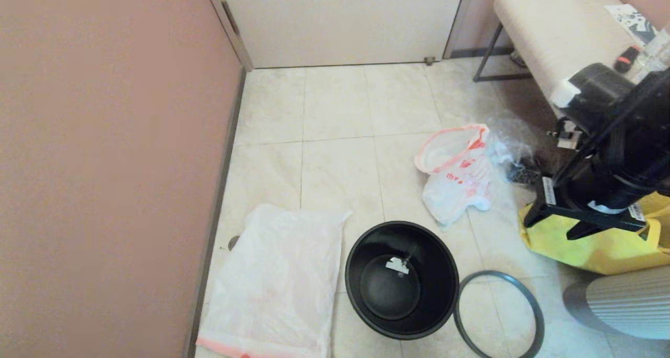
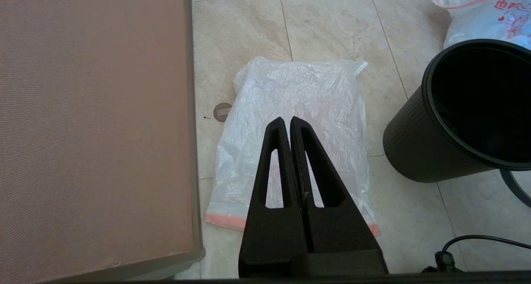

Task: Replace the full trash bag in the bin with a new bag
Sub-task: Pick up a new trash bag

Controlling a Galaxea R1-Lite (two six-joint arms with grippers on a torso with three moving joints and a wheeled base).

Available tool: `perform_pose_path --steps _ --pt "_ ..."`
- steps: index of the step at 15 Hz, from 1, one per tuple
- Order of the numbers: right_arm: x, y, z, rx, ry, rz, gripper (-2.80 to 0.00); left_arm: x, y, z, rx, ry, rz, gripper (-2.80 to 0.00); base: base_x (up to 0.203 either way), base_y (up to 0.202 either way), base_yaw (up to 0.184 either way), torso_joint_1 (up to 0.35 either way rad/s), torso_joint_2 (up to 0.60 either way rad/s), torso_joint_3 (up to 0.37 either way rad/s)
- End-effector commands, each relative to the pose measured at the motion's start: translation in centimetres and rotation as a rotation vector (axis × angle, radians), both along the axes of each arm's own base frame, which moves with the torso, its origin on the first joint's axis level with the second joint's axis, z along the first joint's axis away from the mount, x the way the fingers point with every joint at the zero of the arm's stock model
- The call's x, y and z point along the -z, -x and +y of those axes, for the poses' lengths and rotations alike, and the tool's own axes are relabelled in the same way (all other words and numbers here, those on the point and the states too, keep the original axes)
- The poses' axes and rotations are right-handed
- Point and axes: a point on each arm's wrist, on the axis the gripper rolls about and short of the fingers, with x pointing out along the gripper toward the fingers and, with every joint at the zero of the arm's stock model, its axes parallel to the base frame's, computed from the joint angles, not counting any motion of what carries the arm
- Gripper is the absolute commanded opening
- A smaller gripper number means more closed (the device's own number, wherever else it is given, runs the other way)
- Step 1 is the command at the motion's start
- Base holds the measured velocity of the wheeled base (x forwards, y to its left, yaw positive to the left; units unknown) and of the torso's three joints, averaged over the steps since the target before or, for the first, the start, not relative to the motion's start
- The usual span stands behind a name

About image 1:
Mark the white red-printed bin liner bag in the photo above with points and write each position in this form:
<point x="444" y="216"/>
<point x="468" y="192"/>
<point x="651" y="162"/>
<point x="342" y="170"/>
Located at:
<point x="272" y="279"/>

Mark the black round trash bin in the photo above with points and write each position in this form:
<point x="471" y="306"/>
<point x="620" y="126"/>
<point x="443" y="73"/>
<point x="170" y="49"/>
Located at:
<point x="434" y="274"/>

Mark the black and white printed paper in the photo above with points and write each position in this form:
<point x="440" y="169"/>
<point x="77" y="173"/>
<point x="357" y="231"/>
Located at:
<point x="631" y="22"/>

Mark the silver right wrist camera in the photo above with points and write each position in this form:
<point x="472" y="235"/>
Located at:
<point x="569" y="139"/>

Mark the white door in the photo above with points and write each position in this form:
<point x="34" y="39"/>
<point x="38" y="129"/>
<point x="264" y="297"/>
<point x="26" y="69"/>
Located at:
<point x="340" y="23"/>

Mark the white red plastic bag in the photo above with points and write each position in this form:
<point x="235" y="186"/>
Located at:
<point x="455" y="185"/>

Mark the black and orange marker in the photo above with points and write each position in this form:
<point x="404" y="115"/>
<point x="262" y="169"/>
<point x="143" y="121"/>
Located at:
<point x="625" y="59"/>

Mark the clear plastic water bottle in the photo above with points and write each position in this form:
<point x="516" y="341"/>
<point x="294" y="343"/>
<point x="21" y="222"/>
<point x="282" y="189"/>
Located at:
<point x="654" y="54"/>

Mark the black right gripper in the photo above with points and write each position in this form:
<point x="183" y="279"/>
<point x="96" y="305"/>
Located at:
<point x="617" y="219"/>

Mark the white paper scrap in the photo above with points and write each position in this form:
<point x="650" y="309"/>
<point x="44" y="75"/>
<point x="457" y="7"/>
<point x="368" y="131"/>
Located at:
<point x="397" y="265"/>

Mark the beige bench with metal legs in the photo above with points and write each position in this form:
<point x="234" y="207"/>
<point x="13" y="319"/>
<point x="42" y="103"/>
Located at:
<point x="549" y="38"/>

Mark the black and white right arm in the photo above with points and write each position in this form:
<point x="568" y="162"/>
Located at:
<point x="623" y="138"/>

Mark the round metal floor plug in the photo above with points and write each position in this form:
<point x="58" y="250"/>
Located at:
<point x="234" y="243"/>

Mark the clear plastic bag with items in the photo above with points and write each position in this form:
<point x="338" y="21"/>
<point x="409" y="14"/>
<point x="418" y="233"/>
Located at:
<point x="515" y="138"/>

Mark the grey ribbed robot base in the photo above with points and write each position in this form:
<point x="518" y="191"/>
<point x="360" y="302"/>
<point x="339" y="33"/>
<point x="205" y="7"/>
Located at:
<point x="628" y="308"/>

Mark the yellow fabric tote bag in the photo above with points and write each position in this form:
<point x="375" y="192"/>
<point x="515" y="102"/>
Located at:
<point x="602" y="250"/>

